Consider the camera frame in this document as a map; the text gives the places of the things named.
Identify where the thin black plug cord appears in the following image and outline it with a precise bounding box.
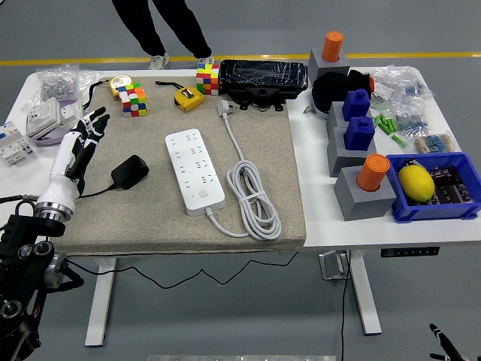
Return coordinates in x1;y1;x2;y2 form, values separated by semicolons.
65;186;300;290

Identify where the white table leg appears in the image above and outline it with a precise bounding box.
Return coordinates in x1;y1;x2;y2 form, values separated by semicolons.
84;257;117;347
349;248;383;336

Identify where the silver metal bracket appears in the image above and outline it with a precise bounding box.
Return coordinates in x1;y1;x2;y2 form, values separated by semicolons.
318;250;350;281

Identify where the clear bag of metal nuts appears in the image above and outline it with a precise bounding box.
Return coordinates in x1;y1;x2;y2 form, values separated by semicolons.
22;62;80;113

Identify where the white circuit breaker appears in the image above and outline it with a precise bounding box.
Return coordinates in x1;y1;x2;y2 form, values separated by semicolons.
0;122;35;166

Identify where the dark brown capacitor heap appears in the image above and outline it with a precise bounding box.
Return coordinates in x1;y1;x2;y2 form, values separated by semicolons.
411;165;475;207

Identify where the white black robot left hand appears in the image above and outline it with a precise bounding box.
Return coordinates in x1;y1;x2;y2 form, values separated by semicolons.
36;107;111;211

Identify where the black plug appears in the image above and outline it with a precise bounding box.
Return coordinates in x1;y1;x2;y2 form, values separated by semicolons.
110;154;150;191

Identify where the white wall switch panel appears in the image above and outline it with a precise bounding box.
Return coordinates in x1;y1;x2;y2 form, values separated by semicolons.
56;99;86;129

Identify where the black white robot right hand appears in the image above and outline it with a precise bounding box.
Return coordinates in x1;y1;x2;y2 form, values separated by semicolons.
429;323;467;361

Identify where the clear bag of blue resistors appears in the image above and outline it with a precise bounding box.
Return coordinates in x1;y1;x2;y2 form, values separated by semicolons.
370;64;437;105
389;103;431;138

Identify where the grey block with square hole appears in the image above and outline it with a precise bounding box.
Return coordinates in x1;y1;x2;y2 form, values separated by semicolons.
325;100;373;132
325;126;378;178

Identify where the purple strap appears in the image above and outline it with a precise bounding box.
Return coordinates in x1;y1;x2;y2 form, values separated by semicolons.
32;96;86;147

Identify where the blue square peg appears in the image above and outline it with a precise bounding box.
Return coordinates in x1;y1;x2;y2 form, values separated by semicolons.
343;116;376;151
340;88;372;122

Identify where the white wall socket panel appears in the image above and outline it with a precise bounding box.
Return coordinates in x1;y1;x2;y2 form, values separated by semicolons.
25;98;62;138

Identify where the black plastic-wrapped case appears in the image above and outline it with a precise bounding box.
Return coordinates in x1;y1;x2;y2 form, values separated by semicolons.
218;59;310;112

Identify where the orange cylinder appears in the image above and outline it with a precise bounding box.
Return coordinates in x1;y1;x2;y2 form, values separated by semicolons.
355;153;391;193
321;31;345;63

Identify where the clear plastic bag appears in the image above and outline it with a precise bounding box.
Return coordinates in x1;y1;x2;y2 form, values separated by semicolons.
74;69;102;101

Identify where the colourful puzzle cube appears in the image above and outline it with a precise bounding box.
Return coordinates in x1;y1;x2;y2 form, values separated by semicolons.
116;82;148;118
195;62;221;96

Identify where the grey-brown mat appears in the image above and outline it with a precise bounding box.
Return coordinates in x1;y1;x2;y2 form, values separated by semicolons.
52;76;307;259

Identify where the grey block with round hole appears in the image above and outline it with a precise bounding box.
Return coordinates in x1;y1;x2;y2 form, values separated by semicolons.
333;165;398;222
307;47;352;86

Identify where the yellow square tape measure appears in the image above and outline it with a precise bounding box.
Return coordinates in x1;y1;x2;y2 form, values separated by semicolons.
155;80;205;113

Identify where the white power strip cord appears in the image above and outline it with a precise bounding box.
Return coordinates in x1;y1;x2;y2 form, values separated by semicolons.
205;98;283;241

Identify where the white power strip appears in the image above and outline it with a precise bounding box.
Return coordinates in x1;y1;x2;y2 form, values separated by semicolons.
165;128;226;217

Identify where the black cloth cap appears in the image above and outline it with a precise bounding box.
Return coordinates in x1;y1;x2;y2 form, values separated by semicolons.
311;68;373;120

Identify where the hanging black cable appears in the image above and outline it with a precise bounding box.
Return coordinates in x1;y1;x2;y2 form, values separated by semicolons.
340;250;352;361

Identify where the taped resistor strip bundle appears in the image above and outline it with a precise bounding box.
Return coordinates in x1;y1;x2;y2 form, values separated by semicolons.
413;131;459;154

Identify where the blue plastic bin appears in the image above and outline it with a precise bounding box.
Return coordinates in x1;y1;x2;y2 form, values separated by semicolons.
385;151;481;225

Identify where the yellow lemon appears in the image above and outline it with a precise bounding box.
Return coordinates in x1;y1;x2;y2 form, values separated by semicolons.
397;165;436;202

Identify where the yellow round tape measure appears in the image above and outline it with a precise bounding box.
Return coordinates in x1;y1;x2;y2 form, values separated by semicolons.
82;74;134;112

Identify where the black table control panel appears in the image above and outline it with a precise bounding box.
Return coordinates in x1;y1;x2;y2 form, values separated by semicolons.
380;246;440;259

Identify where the person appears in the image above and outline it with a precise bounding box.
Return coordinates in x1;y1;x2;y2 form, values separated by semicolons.
111;0;216;71

